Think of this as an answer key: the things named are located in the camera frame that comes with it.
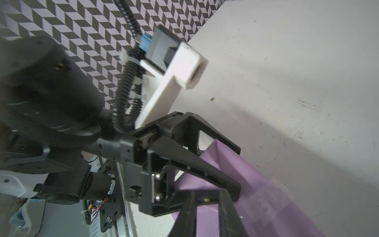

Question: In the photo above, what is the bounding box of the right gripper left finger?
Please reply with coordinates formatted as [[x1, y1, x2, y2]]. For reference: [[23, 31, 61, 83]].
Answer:
[[168, 191, 197, 237]]

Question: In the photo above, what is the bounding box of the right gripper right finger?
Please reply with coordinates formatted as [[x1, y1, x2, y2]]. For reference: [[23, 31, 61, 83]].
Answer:
[[218, 189, 249, 237]]

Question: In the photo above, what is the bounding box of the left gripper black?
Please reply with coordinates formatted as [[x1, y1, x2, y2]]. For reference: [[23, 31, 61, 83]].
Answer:
[[84, 111, 241, 217]]

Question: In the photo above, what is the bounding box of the pink wrapping paper sheet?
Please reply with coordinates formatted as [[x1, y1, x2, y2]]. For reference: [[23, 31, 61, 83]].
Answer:
[[176, 146, 325, 237]]

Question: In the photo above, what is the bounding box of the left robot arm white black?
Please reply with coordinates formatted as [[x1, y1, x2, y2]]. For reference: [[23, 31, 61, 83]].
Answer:
[[1, 37, 241, 236]]

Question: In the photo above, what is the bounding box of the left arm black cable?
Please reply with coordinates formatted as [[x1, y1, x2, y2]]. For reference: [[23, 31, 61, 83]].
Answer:
[[111, 0, 146, 134]]

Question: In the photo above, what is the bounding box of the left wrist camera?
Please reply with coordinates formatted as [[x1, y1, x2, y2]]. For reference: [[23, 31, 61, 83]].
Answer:
[[118, 23, 209, 129]]

